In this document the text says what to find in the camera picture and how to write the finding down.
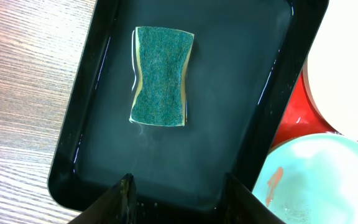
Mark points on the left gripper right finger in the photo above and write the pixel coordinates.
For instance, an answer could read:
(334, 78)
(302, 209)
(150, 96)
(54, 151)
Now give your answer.
(240, 206)

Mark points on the white round plate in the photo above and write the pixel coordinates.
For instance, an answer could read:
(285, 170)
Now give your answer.
(332, 67)

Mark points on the light blue plate front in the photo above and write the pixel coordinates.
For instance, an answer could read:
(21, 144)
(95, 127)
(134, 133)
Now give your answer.
(311, 179)

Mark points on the green yellow sponge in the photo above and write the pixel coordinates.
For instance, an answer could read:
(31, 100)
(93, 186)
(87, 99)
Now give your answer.
(160, 59)

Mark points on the red plastic tray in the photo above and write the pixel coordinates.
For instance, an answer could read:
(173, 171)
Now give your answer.
(300, 118)

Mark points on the black rectangular tray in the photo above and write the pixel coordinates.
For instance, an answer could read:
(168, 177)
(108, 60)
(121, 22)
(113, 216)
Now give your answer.
(244, 65)

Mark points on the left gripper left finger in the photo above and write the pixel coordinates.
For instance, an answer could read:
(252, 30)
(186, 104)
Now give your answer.
(117, 205)

